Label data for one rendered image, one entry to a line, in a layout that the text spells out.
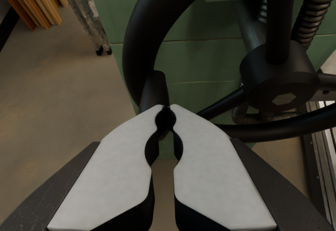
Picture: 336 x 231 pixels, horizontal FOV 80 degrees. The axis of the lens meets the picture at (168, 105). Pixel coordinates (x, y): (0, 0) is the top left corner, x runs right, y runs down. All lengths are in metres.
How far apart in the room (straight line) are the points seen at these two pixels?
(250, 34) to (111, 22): 0.23
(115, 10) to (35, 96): 1.16
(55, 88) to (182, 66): 1.09
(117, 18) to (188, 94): 0.25
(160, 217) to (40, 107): 0.91
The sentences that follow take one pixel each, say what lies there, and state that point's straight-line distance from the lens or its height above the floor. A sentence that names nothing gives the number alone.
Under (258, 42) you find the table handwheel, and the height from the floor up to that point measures 0.82.
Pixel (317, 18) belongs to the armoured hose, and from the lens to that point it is 0.27.
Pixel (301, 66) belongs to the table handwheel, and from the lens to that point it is 0.20.
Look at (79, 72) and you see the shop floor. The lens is 1.45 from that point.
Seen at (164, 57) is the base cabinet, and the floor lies 0.67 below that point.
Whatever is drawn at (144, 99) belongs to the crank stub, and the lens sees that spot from 0.15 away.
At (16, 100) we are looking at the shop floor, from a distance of 1.52.
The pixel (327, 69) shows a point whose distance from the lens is 0.56.
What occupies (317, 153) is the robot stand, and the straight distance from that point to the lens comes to 1.02.
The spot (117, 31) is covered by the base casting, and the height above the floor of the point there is 0.74.
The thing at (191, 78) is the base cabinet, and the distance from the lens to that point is 0.47.
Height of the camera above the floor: 0.97
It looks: 58 degrees down
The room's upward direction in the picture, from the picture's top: 5 degrees counter-clockwise
